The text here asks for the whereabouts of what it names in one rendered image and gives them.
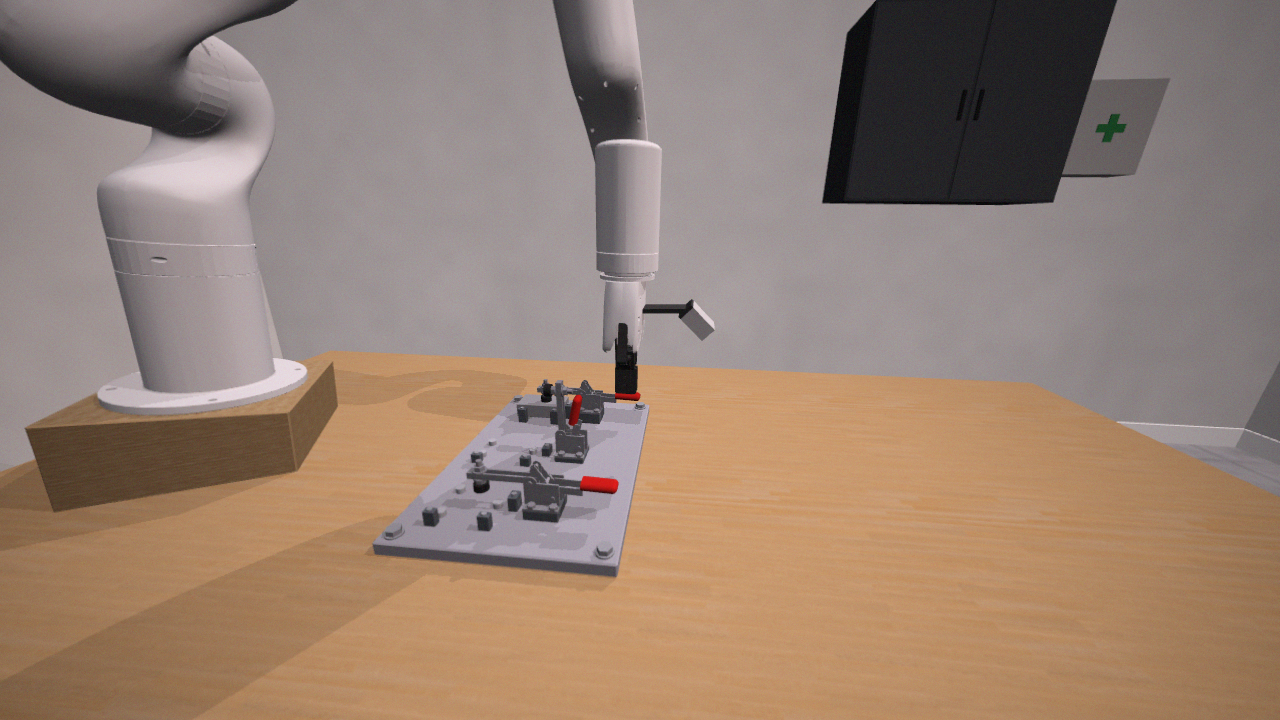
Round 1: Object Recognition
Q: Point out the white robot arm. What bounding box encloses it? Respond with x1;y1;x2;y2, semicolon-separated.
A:
0;0;662;415

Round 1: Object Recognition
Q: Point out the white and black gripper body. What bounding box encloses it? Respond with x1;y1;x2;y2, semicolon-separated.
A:
600;273;655;354

